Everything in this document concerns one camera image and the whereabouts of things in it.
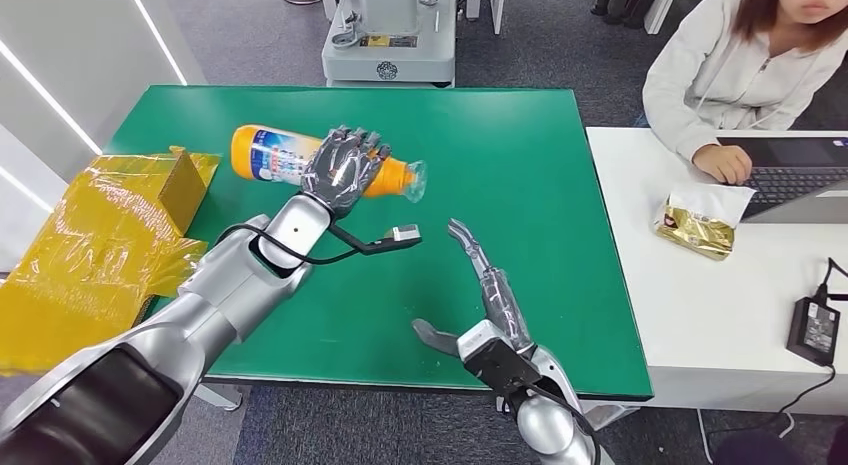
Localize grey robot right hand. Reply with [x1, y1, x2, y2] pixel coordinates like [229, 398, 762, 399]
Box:
[411, 218, 535, 357]

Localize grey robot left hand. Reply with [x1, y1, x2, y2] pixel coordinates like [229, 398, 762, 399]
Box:
[300, 124, 394, 220]

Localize orange plastic bottle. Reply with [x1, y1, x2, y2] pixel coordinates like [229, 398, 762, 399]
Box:
[230, 124, 427, 205]

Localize grey machine base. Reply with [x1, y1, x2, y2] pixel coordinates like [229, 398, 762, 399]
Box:
[320, 0, 458, 89]

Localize white table foot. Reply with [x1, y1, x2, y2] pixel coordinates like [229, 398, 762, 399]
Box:
[576, 400, 641, 431]
[193, 382, 243, 412]

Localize gold foil snack packet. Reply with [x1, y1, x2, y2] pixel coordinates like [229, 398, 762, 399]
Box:
[654, 183, 758, 262]

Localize person's hand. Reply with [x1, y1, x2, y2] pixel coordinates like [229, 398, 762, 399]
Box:
[692, 143, 755, 186]

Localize yellow tape-wrapped cardboard box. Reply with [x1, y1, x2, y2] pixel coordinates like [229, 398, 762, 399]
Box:
[0, 145, 222, 377]

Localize black power adapter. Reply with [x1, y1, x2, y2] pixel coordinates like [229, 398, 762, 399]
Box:
[786, 296, 843, 368]

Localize grey laptop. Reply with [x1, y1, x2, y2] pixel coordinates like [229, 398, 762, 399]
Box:
[716, 135, 848, 225]

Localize person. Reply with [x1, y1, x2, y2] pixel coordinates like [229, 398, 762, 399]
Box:
[641, 0, 848, 186]

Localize black bags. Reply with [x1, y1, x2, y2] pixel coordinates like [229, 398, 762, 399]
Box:
[590, 0, 662, 29]

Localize white furniture leg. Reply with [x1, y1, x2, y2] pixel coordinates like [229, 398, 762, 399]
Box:
[643, 0, 684, 36]

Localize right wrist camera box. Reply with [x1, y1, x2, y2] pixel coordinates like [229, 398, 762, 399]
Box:
[455, 319, 543, 397]

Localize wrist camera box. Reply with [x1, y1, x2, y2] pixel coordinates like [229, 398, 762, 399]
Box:
[331, 223, 423, 257]
[455, 319, 543, 397]

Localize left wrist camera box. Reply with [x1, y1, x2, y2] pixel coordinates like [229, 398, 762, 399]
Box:
[331, 223, 423, 257]

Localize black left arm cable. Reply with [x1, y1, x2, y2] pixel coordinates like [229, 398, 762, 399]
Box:
[215, 223, 362, 267]

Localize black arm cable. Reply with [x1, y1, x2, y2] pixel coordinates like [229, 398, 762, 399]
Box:
[523, 382, 603, 465]
[215, 223, 362, 267]

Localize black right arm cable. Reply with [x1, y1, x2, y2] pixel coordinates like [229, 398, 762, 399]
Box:
[523, 382, 603, 465]

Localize white frame legs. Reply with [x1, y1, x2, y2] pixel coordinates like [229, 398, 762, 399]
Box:
[463, 0, 508, 34]

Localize white cable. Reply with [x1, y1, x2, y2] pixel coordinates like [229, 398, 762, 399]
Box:
[694, 408, 796, 465]

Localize long black adapter cable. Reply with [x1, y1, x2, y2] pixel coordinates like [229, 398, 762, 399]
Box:
[708, 364, 839, 440]

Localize black adapter cable with plug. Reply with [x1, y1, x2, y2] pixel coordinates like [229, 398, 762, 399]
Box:
[820, 256, 848, 303]

